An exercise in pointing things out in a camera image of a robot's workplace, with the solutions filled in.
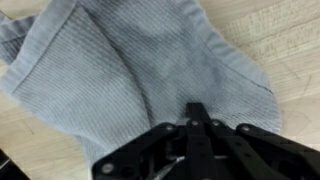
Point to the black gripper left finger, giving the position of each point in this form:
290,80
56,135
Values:
160,153

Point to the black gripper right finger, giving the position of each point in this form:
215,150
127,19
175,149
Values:
266,156

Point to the grey ribbed cloth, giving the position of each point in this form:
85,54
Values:
116,66

